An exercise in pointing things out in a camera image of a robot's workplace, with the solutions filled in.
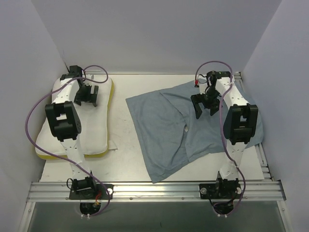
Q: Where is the white pillow with yellow edge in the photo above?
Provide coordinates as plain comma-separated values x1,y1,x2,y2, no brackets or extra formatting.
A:
36,78,114,158

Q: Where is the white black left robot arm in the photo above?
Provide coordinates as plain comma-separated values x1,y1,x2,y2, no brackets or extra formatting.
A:
45,65,99,200

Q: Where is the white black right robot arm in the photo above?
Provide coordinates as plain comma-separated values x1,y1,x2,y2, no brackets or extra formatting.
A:
191,71,258,198

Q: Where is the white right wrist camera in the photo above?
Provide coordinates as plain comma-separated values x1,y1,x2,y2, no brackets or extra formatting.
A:
195,80,211,92

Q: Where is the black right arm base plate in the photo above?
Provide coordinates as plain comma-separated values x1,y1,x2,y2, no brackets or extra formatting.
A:
199,184,241,200

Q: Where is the aluminium front frame rail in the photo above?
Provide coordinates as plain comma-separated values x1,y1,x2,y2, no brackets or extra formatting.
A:
26,181,286,203

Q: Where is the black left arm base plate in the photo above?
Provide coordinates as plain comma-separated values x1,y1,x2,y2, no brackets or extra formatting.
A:
69,184,114,200

